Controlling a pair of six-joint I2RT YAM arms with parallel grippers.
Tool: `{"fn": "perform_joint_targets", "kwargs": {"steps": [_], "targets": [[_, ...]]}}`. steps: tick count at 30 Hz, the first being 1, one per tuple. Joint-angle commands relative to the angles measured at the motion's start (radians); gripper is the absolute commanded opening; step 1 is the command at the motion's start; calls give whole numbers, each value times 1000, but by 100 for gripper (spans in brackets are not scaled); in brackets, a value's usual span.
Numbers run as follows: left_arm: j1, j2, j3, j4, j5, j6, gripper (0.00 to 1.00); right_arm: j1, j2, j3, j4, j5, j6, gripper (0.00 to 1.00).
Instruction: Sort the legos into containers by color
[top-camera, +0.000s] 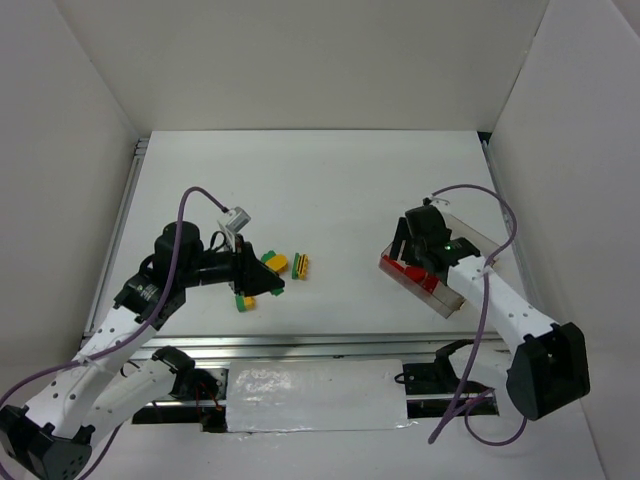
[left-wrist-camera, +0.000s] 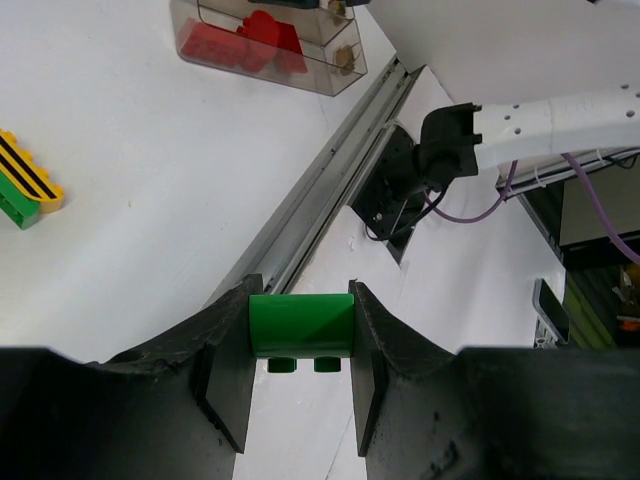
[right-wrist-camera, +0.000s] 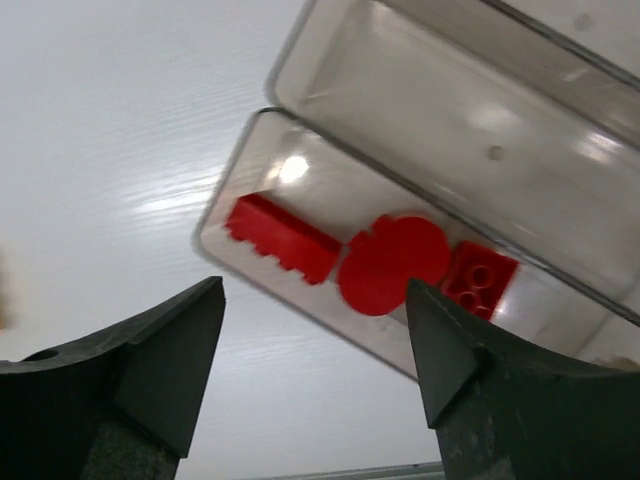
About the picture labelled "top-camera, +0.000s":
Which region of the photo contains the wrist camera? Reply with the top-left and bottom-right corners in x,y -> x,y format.
422,196 -> 450,207
218,207 -> 251,251

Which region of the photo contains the red square lego brick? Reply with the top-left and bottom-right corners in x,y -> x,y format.
379,256 -> 405,276

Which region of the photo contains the small green lego brick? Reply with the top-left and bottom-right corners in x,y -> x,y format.
235,295 -> 254,313

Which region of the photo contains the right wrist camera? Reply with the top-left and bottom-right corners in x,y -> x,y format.
422,196 -> 450,207

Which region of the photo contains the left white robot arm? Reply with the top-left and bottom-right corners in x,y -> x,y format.
1,222 -> 285,479

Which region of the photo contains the yellow rounded lego piece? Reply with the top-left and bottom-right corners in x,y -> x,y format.
265,254 -> 289,274

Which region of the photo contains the yellow striped lego plate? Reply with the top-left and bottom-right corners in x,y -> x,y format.
296,254 -> 309,279

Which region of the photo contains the clear three-slot container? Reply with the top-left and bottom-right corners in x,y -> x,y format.
378,201 -> 503,320

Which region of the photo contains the green lego plate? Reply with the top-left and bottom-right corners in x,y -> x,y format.
291,252 -> 301,279

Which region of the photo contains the green lego under yellow dome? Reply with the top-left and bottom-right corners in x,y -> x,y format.
261,250 -> 277,266

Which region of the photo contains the red rounded lego piece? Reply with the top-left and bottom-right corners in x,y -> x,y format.
404,266 -> 439,293

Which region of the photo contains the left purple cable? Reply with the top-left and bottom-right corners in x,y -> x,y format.
0,186 -> 231,471

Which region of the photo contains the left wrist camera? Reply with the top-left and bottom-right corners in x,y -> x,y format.
218,207 -> 251,251

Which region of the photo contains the white taped cover panel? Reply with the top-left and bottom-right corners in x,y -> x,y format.
226,359 -> 409,433

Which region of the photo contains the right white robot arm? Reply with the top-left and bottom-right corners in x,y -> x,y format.
389,202 -> 591,421

